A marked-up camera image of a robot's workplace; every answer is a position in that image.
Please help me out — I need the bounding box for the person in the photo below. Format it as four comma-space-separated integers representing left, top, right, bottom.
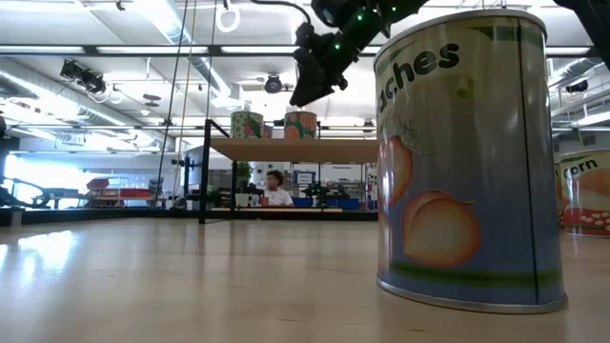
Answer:
259, 170, 295, 208

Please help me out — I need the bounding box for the thin wooden board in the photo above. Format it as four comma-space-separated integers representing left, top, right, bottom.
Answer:
210, 207, 343, 213

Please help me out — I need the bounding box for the watermelon picture tin can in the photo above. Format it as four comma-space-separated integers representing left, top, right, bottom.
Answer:
231, 110, 265, 139

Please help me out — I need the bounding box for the red tool cart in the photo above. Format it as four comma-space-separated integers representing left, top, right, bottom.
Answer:
84, 176, 153, 210

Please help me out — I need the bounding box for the black table border rail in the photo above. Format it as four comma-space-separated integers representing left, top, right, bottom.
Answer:
0, 207, 380, 228

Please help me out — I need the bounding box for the black metal shelf frame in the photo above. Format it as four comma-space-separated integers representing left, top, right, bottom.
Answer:
197, 118, 380, 225

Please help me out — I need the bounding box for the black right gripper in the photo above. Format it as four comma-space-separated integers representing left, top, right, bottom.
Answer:
289, 21, 377, 109

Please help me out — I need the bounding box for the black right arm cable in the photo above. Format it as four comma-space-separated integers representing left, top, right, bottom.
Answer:
250, 0, 314, 25

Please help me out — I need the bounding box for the corn tin can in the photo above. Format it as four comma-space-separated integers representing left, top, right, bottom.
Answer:
555, 149, 610, 238

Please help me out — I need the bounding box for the black overhead frame bar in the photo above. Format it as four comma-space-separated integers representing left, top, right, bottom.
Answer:
0, 44, 610, 59

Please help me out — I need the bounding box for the black stand pole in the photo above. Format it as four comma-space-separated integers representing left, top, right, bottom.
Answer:
171, 154, 201, 211

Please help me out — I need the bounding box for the black track light cluster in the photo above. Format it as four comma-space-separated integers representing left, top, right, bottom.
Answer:
59, 59, 107, 95

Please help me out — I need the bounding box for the wooden shelf board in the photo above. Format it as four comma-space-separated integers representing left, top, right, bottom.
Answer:
209, 136, 380, 164

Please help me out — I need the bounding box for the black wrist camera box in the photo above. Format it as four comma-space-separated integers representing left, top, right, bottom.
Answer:
293, 22, 335, 66

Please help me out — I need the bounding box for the blue peaches tin can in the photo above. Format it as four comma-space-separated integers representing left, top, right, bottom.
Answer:
374, 9, 569, 315

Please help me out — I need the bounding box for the carrot picture tin can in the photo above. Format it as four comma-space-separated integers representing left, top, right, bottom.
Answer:
284, 111, 318, 140

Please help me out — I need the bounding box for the potted green plant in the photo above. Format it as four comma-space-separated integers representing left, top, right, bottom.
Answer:
234, 161, 254, 209

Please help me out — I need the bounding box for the dark hanging cable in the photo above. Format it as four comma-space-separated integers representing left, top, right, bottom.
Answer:
152, 0, 191, 210

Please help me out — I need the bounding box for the thin hanging cable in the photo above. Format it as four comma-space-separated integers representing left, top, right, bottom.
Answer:
206, 0, 218, 121

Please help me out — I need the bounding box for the white hanging ring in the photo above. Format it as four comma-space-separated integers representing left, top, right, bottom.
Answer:
214, 0, 241, 33

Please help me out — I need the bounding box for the grey office chair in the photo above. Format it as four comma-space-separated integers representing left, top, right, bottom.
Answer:
147, 176, 166, 210

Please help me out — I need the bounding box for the blue storage bin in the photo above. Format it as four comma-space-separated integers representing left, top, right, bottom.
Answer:
326, 197, 361, 212

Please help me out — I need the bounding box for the white equipment sign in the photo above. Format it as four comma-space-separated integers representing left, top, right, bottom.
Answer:
319, 164, 363, 183

